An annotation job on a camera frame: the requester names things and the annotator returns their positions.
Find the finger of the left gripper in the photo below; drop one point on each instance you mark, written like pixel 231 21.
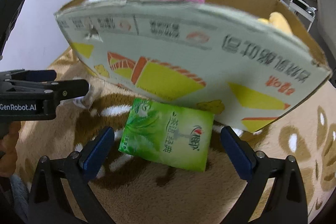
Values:
pixel 15 90
pixel 28 75

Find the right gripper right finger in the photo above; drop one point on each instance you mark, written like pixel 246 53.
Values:
pixel 287 201

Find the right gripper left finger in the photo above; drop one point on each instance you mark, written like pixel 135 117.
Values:
pixel 48 202

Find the green tissue pack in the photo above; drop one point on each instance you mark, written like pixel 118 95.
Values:
pixel 172 135

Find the purple keychain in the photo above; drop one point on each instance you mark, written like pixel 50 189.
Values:
pixel 84 102

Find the person's left hand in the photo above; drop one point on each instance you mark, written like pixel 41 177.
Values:
pixel 8 143

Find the beige patterned blanket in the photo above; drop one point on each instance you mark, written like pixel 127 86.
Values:
pixel 133 190

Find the open cardboard box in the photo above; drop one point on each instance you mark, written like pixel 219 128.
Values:
pixel 214 56

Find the yellow plush toy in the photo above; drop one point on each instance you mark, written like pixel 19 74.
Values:
pixel 277 20

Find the white utility cart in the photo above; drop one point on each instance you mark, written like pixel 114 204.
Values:
pixel 299 7

